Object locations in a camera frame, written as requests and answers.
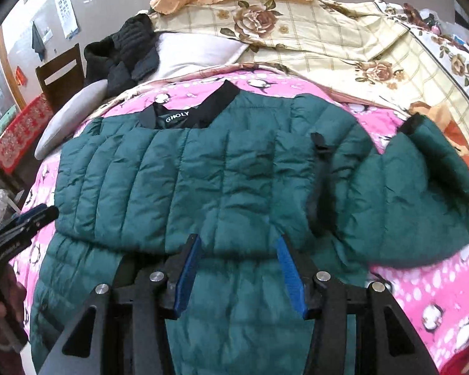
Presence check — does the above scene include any black knitted garment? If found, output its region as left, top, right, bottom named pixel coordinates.
left=84, top=13, right=161, bottom=98

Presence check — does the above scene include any dark hanging cloth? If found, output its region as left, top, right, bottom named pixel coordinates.
left=31, top=21, right=46, bottom=62

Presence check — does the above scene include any dark wooden chair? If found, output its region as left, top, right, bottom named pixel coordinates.
left=35, top=43, right=87, bottom=114

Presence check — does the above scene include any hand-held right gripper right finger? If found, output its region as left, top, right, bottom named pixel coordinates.
left=275, top=234, right=440, bottom=375

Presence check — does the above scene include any green puffer jacket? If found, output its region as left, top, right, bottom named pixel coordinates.
left=29, top=79, right=469, bottom=375

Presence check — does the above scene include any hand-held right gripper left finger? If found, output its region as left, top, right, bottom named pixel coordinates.
left=37, top=234, right=203, bottom=375

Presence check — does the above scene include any white wall calendar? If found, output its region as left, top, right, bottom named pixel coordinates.
left=55, top=0, right=79, bottom=40

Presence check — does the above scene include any orange and red cloth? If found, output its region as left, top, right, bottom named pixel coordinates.
left=408, top=102, right=469, bottom=204

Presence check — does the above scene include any white floral bedsheet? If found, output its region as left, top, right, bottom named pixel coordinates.
left=375, top=0, right=469, bottom=100

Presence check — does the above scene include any yellow checked floral quilt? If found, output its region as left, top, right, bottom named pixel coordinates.
left=149, top=0, right=469, bottom=153

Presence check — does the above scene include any pink penguin print blanket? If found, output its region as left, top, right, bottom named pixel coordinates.
left=12, top=68, right=469, bottom=375

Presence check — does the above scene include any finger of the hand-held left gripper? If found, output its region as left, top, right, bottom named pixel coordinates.
left=0, top=205, right=60, bottom=240

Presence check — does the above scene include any grey pillow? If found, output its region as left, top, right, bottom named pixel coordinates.
left=34, top=80, right=111, bottom=161

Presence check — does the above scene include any red patterned cloth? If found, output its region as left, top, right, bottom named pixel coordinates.
left=0, top=94, right=55, bottom=176

